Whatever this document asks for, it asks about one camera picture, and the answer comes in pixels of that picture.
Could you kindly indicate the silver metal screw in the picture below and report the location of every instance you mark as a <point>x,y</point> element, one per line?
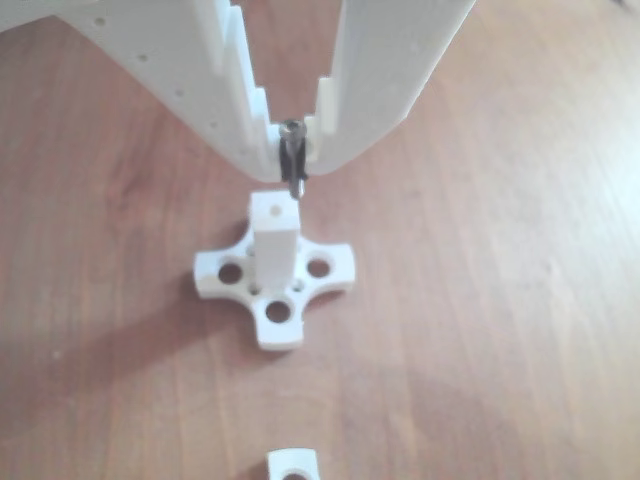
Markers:
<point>292,131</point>

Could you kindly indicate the white cross-base post stand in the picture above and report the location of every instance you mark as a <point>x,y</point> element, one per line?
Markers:
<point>275,245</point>
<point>280,460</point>

